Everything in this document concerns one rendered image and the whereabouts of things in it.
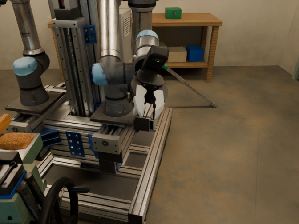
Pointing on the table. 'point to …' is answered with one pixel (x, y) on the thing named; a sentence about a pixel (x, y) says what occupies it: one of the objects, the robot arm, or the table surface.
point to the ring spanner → (7, 172)
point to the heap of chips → (15, 140)
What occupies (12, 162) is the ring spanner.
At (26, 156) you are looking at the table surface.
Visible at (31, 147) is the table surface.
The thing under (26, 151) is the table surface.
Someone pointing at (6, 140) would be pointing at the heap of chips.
